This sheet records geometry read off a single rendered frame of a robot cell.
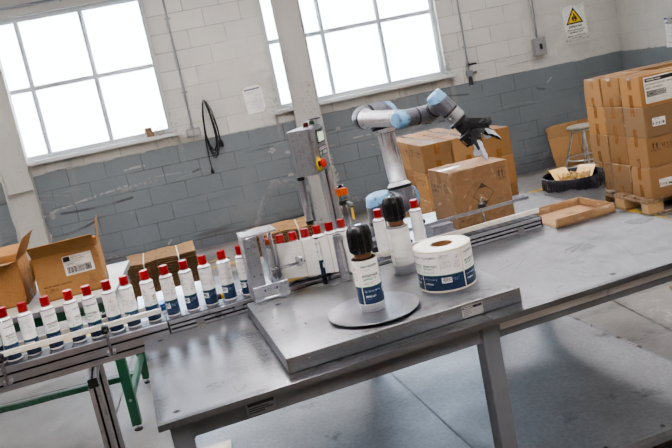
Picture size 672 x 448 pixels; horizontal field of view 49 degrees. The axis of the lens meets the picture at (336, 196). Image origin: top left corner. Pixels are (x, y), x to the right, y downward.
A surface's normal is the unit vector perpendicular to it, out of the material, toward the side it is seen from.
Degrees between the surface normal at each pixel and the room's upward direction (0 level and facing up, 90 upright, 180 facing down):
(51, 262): 91
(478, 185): 90
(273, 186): 90
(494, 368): 90
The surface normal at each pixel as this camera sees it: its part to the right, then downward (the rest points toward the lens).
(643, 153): -0.95, 0.22
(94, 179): 0.18, 0.14
